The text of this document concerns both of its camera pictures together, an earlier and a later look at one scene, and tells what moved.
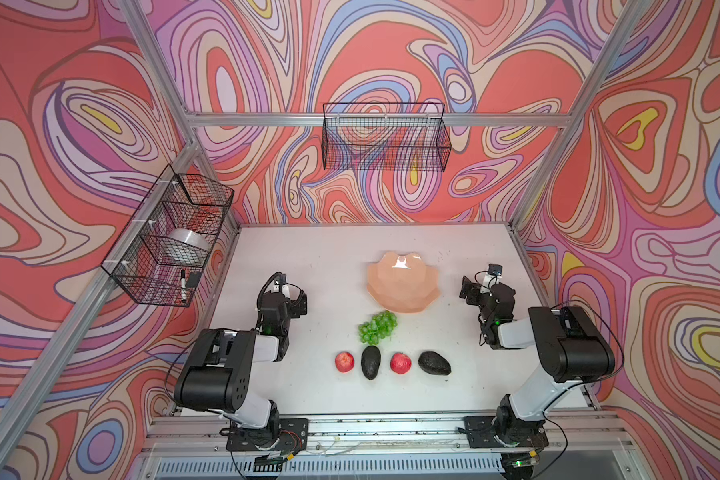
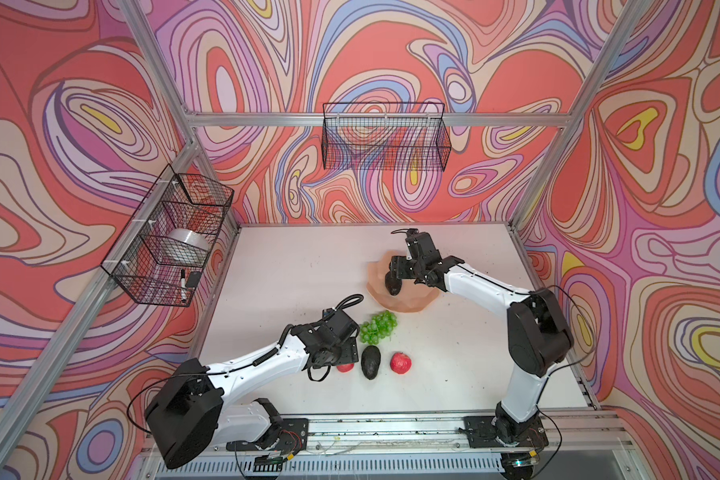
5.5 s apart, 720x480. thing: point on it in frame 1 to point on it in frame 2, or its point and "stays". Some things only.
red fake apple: (400, 363) stays
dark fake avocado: (370, 361) stays
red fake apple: (344, 362) stays
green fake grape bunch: (380, 326) stays
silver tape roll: (182, 244) stays
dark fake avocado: (434, 363) to (393, 285)
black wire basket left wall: (163, 250) stays
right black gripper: (473, 288) to (398, 267)
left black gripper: (297, 306) to (351, 353)
